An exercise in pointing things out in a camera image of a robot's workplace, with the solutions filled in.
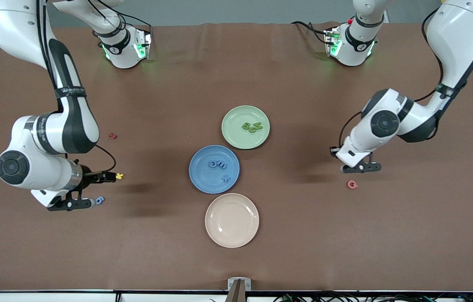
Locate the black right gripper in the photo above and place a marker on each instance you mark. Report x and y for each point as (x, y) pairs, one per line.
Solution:
(90, 176)

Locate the blue foam number 6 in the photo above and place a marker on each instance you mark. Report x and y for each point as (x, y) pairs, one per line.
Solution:
(100, 199)

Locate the green foam letter N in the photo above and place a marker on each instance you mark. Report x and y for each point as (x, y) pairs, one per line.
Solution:
(259, 125)

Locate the green foam letter U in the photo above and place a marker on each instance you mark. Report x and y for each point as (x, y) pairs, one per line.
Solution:
(252, 130)

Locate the green foam letter B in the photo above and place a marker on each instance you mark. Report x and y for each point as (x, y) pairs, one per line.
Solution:
(246, 126)

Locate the blue foam letter c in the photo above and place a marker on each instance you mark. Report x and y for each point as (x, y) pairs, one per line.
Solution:
(210, 163)

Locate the blue foam plus sign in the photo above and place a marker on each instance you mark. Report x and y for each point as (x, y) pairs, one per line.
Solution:
(226, 178)

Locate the blue foam letter m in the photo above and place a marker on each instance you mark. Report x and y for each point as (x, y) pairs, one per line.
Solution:
(222, 165)

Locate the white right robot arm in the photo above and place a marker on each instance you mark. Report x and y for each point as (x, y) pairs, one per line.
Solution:
(14, 29)

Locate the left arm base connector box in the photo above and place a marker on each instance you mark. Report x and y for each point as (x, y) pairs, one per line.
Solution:
(332, 42)

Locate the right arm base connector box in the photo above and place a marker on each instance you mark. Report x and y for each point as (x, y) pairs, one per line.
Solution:
(143, 44)

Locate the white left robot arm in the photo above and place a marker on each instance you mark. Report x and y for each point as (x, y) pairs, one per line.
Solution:
(454, 37)

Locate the yellow foam letter k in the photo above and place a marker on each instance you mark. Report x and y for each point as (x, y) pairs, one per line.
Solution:
(120, 176)

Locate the pink foam letter Q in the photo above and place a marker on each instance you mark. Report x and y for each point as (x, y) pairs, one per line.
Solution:
(348, 185)

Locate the brown table cover sheet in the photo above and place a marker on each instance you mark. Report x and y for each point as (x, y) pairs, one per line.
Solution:
(93, 251)

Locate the green plate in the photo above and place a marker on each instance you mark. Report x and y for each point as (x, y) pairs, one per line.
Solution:
(236, 134)

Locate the blue plate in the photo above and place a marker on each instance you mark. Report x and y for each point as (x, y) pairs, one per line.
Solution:
(207, 180)

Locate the beige plate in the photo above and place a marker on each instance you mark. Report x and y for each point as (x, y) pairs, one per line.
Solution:
(232, 220)

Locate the small metal bracket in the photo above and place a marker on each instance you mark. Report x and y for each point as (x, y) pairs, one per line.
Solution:
(231, 285)

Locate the tan post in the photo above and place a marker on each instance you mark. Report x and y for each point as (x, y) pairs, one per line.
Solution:
(236, 295)

